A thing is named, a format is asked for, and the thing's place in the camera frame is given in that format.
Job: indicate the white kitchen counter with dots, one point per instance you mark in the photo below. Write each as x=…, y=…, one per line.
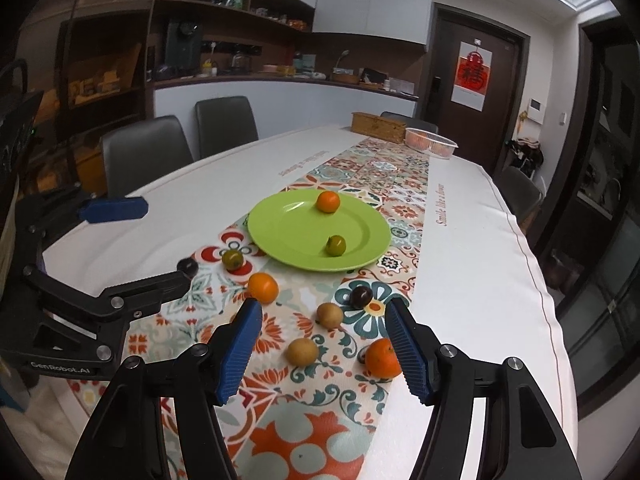
x=280, y=106

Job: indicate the grey chair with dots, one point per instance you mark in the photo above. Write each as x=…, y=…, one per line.
x=519, y=192
x=141, y=153
x=224, y=123

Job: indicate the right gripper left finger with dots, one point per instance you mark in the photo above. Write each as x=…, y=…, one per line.
x=124, y=439

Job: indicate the right grey chair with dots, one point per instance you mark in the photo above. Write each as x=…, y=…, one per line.
x=519, y=192

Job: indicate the far left grey chair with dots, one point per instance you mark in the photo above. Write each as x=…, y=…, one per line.
x=224, y=123

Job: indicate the green tomato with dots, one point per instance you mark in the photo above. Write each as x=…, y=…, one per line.
x=232, y=259
x=335, y=246

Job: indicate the black coffee machine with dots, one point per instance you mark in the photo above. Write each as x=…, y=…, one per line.
x=183, y=47

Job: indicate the large orange mandarin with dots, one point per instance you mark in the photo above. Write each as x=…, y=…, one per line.
x=328, y=202

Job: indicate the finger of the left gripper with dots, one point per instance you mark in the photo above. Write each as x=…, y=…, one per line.
x=144, y=297
x=119, y=209

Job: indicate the dark plum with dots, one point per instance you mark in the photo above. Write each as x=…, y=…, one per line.
x=360, y=296
x=188, y=266

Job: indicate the near left grey chair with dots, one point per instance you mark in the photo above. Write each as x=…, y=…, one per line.
x=141, y=153

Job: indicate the red door poster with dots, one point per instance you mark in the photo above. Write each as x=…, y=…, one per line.
x=471, y=76

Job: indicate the white wall intercom panel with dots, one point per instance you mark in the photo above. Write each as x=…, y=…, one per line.
x=535, y=111

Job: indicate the plastic fruit container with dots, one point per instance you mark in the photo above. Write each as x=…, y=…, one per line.
x=428, y=142

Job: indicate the green plate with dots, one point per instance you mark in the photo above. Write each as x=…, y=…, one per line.
x=289, y=228

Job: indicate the patterned table runner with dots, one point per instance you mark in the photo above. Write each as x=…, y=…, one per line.
x=286, y=422

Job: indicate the brown longan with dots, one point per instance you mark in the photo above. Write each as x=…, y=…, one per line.
x=329, y=315
x=302, y=352

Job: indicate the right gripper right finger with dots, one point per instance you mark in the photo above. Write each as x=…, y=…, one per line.
x=522, y=439

